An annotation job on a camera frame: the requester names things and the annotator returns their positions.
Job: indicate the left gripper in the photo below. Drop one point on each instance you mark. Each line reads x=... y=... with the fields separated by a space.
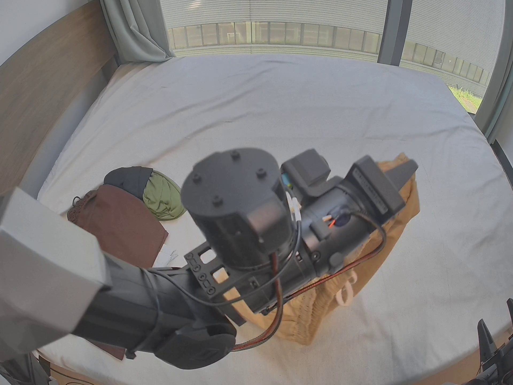
x=344 y=223

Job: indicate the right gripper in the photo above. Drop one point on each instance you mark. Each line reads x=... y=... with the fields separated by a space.
x=501 y=375

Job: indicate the tan shorts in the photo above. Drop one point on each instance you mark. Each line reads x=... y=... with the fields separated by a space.
x=372 y=281

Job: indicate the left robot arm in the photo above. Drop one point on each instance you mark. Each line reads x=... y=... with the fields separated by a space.
x=48 y=263

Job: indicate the bed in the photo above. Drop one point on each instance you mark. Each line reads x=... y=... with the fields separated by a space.
x=280 y=106

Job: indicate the window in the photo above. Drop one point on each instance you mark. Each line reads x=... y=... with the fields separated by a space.
x=320 y=2

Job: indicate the green garment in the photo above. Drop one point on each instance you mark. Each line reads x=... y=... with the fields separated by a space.
x=162 y=195

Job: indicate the white garment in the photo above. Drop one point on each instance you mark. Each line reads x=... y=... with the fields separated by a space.
x=164 y=257

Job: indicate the black garment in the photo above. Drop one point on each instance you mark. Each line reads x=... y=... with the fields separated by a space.
x=124 y=179

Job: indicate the brown shorts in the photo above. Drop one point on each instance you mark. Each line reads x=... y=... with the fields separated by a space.
x=120 y=223

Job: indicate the grey-green curtain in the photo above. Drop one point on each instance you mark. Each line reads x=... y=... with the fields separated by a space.
x=128 y=22

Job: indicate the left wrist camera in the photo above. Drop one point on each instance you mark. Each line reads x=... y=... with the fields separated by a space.
x=308 y=167

